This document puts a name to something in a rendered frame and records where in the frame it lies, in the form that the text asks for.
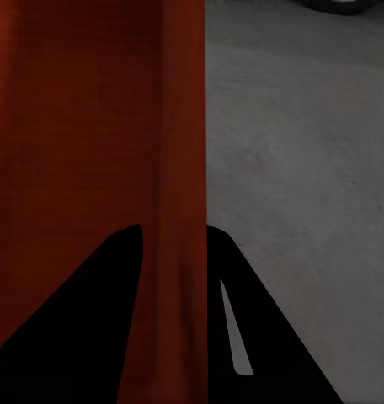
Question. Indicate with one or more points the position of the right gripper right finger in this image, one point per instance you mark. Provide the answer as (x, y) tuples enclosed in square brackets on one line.
[(284, 372)]

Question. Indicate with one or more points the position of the storage box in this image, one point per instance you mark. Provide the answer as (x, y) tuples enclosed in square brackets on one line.
[(102, 127)]

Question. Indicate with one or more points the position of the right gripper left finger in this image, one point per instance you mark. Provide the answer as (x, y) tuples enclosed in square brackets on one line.
[(72, 349)]

